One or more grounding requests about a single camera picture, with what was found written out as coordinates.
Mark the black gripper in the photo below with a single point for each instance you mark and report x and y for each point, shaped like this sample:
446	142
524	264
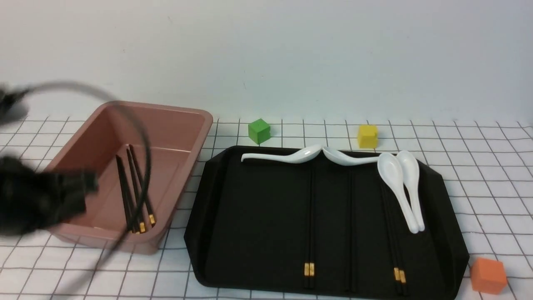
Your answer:
32	200

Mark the gold-banded black chopstick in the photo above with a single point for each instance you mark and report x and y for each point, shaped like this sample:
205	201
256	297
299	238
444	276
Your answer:
398	249
135	182
311	279
306	266
392	245
149	218

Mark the pink plastic bin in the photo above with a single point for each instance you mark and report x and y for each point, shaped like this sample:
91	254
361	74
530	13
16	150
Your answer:
176	138

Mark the black chopstick in bin right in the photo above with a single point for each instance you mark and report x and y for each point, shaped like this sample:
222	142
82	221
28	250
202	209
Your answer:
127	200

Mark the black chopstick in bin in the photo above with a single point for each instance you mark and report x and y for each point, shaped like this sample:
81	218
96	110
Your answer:
127	200
118	160

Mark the black chopstick in bin left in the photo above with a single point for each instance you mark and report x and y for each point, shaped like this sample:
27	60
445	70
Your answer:
118	160

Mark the green cube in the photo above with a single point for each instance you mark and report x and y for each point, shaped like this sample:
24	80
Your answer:
259	131

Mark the white spoon far left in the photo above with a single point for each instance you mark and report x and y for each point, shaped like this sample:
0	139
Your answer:
303	155

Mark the white spoon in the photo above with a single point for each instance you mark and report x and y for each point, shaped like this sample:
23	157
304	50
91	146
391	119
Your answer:
390	171
342	159
411	176
303	155

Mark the black plastic tray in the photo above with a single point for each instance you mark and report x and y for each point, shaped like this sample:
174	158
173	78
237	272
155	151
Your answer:
248	230

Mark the white spoon centre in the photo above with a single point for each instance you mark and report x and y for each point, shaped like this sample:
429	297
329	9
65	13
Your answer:
342	159

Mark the yellow cube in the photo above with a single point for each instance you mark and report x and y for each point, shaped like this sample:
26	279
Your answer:
367	137

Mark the white spoon right inner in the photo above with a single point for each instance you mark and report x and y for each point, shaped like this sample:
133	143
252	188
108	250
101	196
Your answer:
390	171

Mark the white spoon right outer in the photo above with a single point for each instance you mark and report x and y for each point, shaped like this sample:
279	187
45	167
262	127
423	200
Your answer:
411	176

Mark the orange cube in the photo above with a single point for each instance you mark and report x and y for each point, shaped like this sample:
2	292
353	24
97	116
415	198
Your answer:
488	276

